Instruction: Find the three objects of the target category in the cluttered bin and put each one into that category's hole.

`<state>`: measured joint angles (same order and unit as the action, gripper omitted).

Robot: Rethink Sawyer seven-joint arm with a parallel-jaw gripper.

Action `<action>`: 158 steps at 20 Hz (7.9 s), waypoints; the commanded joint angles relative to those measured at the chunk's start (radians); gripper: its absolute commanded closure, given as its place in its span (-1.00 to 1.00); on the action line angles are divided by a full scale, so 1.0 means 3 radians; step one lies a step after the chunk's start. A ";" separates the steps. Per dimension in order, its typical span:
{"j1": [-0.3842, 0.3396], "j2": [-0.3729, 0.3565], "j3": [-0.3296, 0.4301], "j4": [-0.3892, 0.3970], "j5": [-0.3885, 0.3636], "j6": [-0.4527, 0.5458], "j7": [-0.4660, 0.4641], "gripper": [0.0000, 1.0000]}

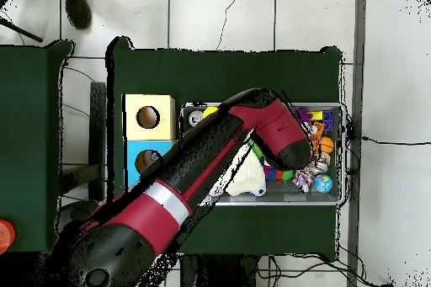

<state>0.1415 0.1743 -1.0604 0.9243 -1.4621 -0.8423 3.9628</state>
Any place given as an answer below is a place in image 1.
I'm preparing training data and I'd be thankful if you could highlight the blue globe ball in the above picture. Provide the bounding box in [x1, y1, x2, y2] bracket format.
[313, 174, 334, 194]

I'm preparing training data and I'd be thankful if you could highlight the dark green side table cloth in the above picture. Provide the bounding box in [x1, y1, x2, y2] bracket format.
[0, 40, 75, 254]

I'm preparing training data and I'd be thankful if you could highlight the wooden box with three holes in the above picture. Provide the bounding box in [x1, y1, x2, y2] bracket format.
[123, 93, 178, 194]

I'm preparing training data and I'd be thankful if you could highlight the silver can with pull tab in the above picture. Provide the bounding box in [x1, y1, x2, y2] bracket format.
[187, 109, 205, 130]

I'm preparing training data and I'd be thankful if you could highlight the clear shallow mesh bin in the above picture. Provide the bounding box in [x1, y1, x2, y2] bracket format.
[179, 103, 349, 207]

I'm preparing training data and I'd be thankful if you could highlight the small orange basketball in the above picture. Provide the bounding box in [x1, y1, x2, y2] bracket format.
[318, 136, 336, 156]

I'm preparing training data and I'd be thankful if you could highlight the red disc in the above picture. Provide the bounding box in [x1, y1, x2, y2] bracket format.
[0, 219, 17, 254]

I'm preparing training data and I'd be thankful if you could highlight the person's foot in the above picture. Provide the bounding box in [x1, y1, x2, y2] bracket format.
[63, 0, 93, 30]

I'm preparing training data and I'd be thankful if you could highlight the black side stand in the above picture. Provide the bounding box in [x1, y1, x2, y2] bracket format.
[60, 81, 109, 200]

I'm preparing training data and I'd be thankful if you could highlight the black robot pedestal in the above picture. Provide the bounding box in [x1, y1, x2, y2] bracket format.
[180, 252, 270, 287]

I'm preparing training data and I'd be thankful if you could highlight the cream knitted cloth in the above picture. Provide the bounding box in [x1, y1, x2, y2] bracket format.
[218, 146, 268, 198]

